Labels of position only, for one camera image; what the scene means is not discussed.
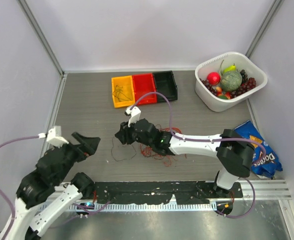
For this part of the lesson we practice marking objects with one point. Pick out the yellow-green pear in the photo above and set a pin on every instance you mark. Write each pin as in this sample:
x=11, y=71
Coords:
x=229, y=68

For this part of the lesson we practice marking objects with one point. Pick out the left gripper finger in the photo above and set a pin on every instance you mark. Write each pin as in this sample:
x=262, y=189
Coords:
x=79, y=138
x=89, y=145

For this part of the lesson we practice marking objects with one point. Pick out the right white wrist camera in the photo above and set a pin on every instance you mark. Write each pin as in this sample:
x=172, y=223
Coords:
x=133, y=112

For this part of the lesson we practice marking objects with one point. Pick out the red plastic bin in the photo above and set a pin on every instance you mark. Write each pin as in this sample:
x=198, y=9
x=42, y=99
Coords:
x=143, y=84

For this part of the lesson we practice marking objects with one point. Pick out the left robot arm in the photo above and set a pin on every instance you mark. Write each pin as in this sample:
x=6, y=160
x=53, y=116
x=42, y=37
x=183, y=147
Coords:
x=25, y=221

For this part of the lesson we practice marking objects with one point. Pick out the black plastic bin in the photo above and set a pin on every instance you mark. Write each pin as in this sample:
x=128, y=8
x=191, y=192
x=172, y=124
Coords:
x=165, y=84

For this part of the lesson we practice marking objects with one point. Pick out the white slotted cable duct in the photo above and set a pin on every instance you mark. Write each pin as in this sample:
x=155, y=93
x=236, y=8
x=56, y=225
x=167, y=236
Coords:
x=170, y=207

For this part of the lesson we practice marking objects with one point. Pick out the small peach fruit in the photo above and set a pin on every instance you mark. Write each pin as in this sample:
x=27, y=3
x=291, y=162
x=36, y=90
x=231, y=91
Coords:
x=222, y=94

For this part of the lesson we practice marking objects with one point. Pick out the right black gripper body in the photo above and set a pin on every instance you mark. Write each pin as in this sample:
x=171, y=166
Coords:
x=135, y=137

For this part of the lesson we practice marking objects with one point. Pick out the green melon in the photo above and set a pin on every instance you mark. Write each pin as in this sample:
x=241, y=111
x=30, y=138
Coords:
x=230, y=81

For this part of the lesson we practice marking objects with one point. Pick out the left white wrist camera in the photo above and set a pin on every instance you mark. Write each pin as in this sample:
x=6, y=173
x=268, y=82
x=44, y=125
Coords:
x=54, y=137

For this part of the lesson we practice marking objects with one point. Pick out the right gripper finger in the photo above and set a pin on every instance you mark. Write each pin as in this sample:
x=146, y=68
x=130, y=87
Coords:
x=123, y=127
x=122, y=137

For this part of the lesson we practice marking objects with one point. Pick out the yellow plastic bin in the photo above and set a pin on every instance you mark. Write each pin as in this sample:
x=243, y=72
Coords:
x=122, y=91

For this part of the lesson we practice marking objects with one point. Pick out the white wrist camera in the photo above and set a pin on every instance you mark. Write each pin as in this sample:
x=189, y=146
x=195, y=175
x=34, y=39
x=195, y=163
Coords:
x=133, y=112
x=54, y=137

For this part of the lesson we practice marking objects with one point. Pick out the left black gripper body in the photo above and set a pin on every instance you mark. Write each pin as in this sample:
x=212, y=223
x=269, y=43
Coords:
x=73, y=153

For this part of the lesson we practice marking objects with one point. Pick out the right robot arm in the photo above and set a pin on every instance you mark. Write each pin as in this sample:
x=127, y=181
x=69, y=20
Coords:
x=233, y=151

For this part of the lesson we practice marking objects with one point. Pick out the blue Doritos chip bag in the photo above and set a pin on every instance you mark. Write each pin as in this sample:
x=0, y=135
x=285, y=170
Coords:
x=264, y=165

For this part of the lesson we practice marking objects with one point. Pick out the red apple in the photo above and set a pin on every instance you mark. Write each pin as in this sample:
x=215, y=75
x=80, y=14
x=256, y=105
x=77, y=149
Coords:
x=213, y=78

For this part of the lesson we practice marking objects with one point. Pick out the aluminium frame rail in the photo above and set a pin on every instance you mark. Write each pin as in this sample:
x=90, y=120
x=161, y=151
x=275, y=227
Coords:
x=265, y=190

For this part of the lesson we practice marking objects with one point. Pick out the white plastic basket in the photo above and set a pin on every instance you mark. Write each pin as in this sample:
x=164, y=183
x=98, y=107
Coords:
x=225, y=60

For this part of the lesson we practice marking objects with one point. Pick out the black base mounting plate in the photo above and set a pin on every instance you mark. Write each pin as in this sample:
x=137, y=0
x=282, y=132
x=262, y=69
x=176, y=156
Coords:
x=161, y=192

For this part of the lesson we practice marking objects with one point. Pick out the dark red grape bunch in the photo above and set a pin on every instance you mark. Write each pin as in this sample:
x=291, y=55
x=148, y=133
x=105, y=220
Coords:
x=244, y=88

